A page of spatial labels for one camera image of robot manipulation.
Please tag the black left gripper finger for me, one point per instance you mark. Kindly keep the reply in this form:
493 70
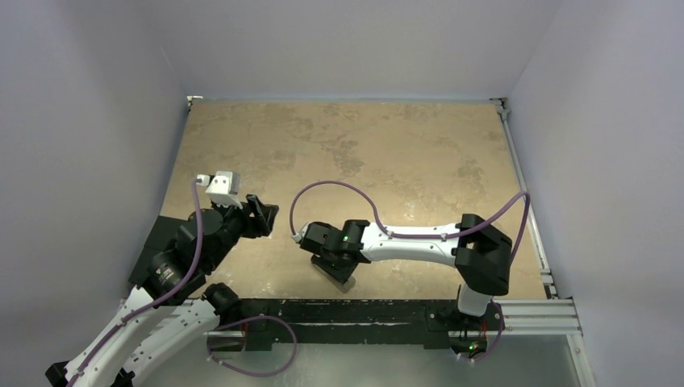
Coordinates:
258 207
259 226

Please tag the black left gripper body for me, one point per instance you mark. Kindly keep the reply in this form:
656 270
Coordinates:
235 220

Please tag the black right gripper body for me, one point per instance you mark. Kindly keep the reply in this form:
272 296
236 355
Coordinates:
331 262

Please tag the white universal AC remote control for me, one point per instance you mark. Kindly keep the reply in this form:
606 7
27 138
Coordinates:
340 275

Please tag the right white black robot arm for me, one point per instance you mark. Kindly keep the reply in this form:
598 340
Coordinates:
480 252

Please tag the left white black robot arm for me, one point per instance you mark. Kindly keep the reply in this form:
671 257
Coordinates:
170 304

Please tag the black mat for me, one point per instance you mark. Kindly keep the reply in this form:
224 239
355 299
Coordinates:
160 239

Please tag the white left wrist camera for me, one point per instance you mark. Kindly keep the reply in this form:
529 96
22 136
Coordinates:
223 189

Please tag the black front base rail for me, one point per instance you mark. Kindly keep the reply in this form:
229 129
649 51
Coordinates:
429 323

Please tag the aluminium frame rail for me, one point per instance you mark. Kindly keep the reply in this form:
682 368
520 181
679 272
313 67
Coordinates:
551 317

